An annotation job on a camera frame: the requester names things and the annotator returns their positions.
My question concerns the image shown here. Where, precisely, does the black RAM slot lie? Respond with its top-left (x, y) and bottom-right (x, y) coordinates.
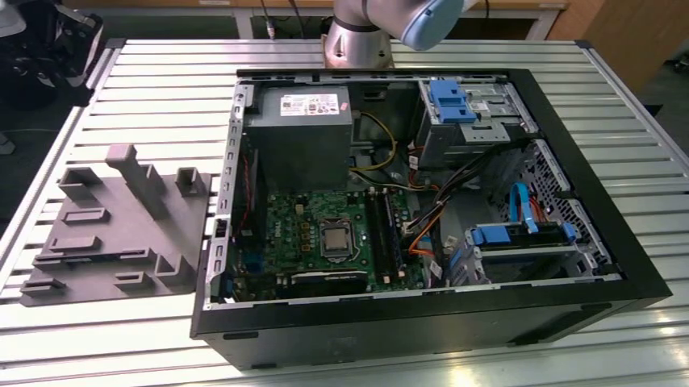
top-left (375, 191), bottom-right (398, 280)
top-left (365, 189), bottom-right (382, 283)

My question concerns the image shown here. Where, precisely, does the grey plastic parts rack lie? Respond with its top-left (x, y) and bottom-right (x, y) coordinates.
top-left (19, 144), bottom-right (214, 310)

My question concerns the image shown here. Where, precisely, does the grey power supply unit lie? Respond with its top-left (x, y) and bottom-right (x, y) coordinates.
top-left (244, 83), bottom-right (358, 194)

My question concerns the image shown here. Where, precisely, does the black case fan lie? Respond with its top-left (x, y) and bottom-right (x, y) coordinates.
top-left (239, 135), bottom-right (270, 243)

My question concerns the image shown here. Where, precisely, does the green Dell motherboard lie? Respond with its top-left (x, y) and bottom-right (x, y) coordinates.
top-left (230, 188), bottom-right (431, 302)

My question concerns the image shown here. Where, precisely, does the blue expansion slot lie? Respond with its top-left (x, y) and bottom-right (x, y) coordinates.
top-left (240, 250), bottom-right (266, 272)

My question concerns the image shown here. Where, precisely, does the metal socket cover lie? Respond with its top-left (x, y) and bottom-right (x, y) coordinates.
top-left (317, 218), bottom-right (358, 262)

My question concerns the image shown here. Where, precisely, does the silver CPU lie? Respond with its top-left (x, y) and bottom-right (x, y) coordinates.
top-left (321, 229), bottom-right (351, 248)

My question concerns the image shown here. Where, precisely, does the black CPU socket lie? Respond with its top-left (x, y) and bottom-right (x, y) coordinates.
top-left (314, 216), bottom-right (362, 265)

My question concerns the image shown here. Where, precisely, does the black graphics card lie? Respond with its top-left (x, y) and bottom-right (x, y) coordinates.
top-left (275, 268), bottom-right (371, 300)

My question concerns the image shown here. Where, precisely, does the blue drive bay latch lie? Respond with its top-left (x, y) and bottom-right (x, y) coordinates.
top-left (429, 80), bottom-right (479, 125)

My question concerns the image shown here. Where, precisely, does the grey metal drive cage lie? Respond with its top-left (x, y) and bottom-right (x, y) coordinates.
top-left (419, 77), bottom-right (540, 170)

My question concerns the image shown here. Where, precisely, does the black open PC case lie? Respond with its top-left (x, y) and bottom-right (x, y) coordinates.
top-left (188, 67), bottom-right (674, 370)

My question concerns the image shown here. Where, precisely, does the hard disk in blue carrier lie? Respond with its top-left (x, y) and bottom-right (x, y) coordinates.
top-left (465, 223), bottom-right (581, 251)

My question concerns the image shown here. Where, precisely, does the wooden cabinet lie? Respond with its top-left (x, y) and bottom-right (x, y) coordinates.
top-left (548, 0), bottom-right (689, 96)

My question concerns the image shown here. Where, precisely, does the black cable silver plug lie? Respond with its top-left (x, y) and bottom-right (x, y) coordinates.
top-left (259, 0), bottom-right (276, 40)

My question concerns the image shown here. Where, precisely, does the red black twisted wire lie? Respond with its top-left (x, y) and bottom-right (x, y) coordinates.
top-left (242, 155), bottom-right (259, 233)

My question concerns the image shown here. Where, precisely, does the yellow black power cable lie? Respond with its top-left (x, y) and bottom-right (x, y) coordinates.
top-left (347, 111), bottom-right (401, 175)

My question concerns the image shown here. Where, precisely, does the black white power cable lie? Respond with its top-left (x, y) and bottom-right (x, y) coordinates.
top-left (349, 169), bottom-right (431, 193)

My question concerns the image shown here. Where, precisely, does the red labelled drive cable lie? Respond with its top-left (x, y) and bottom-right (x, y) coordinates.
top-left (403, 139), bottom-right (438, 193)

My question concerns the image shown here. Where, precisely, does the thin wire locking lever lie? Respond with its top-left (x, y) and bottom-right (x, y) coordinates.
top-left (347, 225), bottom-right (363, 261)

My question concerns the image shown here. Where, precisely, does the orange SATA cable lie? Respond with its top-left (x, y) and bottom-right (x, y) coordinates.
top-left (406, 233), bottom-right (433, 259)

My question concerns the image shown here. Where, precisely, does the thick black cable bundle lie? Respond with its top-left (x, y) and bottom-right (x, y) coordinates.
top-left (401, 139), bottom-right (534, 237)

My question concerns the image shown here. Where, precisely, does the wooden workbench white frame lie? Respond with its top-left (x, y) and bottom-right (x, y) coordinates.
top-left (64, 0), bottom-right (573, 41)

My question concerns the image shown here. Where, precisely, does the blue SATA cable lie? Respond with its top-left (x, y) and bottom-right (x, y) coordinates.
top-left (509, 181), bottom-right (542, 235)

